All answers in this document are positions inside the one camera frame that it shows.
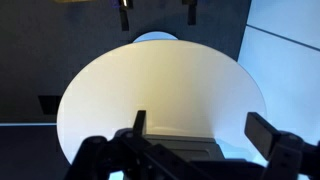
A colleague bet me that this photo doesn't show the grey toy oven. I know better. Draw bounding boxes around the grey toy oven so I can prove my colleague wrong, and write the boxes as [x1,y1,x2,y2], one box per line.
[143,134,226,162]

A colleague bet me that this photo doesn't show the white round table base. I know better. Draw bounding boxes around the white round table base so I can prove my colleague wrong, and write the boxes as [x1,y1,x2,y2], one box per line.
[132,30,179,44]

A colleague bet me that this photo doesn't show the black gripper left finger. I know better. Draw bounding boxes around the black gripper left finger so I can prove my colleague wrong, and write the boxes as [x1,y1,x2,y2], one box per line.
[64,109,214,180]

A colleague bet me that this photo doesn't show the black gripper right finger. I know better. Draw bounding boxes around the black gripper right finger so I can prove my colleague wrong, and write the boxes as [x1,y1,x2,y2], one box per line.
[244,111,320,180]

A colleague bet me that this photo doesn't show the black metal leg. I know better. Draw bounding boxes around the black metal leg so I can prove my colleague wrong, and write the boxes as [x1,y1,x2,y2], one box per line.
[118,0,135,32]
[181,0,198,26]

